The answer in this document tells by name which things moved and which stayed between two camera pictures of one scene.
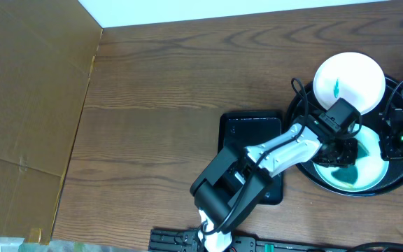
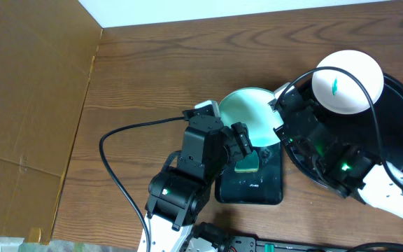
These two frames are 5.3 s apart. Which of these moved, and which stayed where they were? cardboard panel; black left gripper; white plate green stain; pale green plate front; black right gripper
Moved: pale green plate front; black right gripper; black left gripper
Stayed: white plate green stain; cardboard panel
